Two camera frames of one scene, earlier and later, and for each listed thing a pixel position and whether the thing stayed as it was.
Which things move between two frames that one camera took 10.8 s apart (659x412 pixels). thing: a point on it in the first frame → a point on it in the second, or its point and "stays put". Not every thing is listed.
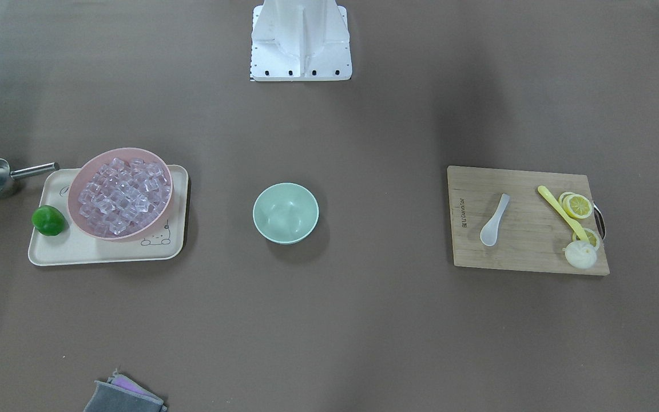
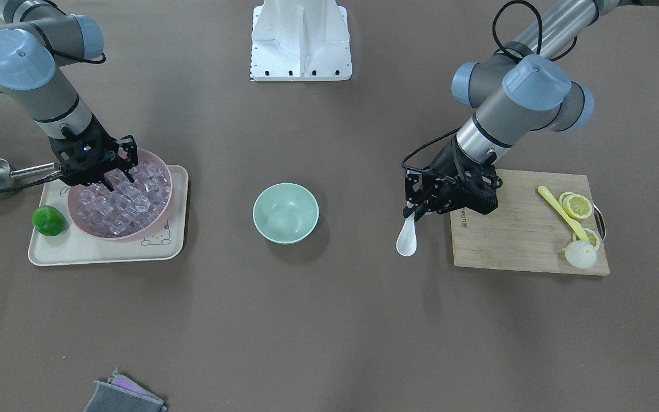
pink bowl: (84, 170) stays put
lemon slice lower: (592, 236) stays put
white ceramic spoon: (489, 232) → (407, 242)
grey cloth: (108, 397) stays put
